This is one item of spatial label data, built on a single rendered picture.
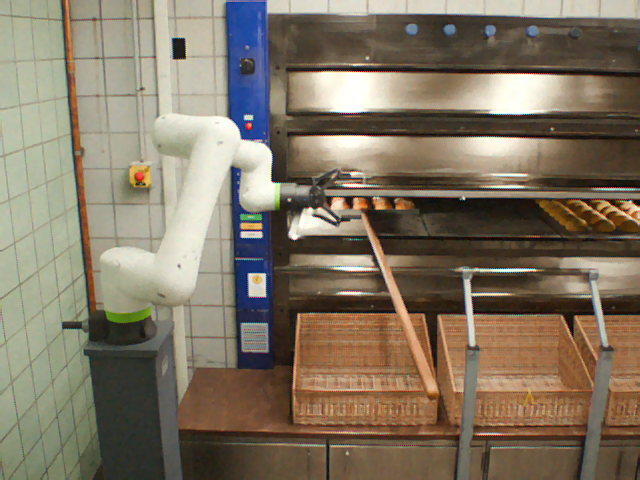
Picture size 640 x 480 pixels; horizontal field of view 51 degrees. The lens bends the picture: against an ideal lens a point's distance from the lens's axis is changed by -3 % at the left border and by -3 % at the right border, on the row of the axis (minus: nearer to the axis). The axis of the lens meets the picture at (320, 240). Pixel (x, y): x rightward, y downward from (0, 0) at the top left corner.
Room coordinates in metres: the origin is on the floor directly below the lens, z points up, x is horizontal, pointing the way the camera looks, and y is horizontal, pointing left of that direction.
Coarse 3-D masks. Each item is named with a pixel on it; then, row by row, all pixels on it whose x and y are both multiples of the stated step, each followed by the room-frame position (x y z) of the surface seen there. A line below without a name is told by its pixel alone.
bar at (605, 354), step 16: (288, 272) 2.43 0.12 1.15; (304, 272) 2.43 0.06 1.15; (320, 272) 2.43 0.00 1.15; (336, 272) 2.42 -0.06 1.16; (352, 272) 2.42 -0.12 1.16; (368, 272) 2.42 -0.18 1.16; (400, 272) 2.41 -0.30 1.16; (416, 272) 2.41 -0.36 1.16; (432, 272) 2.41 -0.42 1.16; (448, 272) 2.41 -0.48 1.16; (464, 272) 2.40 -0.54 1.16; (480, 272) 2.40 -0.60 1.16; (496, 272) 2.40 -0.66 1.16; (512, 272) 2.40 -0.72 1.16; (528, 272) 2.40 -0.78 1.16; (544, 272) 2.39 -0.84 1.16; (560, 272) 2.39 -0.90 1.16; (576, 272) 2.39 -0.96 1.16; (592, 272) 2.38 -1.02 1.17; (464, 288) 2.38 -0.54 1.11; (592, 288) 2.36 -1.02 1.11; (608, 352) 2.16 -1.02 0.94; (608, 368) 2.16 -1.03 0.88; (464, 384) 2.20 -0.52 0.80; (608, 384) 2.16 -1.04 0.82; (464, 400) 2.18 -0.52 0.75; (592, 400) 2.19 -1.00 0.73; (464, 416) 2.18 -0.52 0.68; (592, 416) 2.17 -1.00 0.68; (464, 432) 2.18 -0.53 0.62; (592, 432) 2.16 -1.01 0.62; (464, 448) 2.18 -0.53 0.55; (592, 448) 2.16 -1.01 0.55; (464, 464) 2.18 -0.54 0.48; (592, 464) 2.16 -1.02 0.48
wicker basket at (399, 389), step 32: (320, 320) 2.76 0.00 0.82; (352, 320) 2.75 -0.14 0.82; (384, 320) 2.75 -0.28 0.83; (320, 352) 2.72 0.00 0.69; (352, 352) 2.72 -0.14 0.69; (320, 384) 2.61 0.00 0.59; (352, 384) 2.61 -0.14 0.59; (384, 384) 2.61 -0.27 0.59; (416, 384) 2.61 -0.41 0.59; (320, 416) 2.30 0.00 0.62; (352, 416) 2.30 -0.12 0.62; (384, 416) 2.29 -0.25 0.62; (416, 416) 2.29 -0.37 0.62
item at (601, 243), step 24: (288, 240) 2.80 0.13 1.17; (312, 240) 2.80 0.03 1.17; (336, 240) 2.80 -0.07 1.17; (360, 240) 2.79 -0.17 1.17; (384, 240) 2.79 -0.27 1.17; (408, 240) 2.79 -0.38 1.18; (432, 240) 2.78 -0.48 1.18; (456, 240) 2.78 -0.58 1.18; (480, 240) 2.78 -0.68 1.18; (504, 240) 2.77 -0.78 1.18; (528, 240) 2.77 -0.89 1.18; (552, 240) 2.77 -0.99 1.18; (576, 240) 2.77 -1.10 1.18; (600, 240) 2.77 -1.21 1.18; (624, 240) 2.77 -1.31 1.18
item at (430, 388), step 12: (372, 228) 2.87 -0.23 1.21; (372, 240) 2.69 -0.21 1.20; (384, 264) 2.36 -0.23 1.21; (384, 276) 2.26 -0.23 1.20; (396, 288) 2.12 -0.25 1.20; (396, 300) 2.01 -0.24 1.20; (408, 324) 1.82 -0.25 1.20; (408, 336) 1.74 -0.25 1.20; (420, 348) 1.66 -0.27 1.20; (420, 360) 1.59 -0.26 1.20; (420, 372) 1.53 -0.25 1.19; (432, 384) 1.46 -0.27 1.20; (432, 396) 1.43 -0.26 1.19
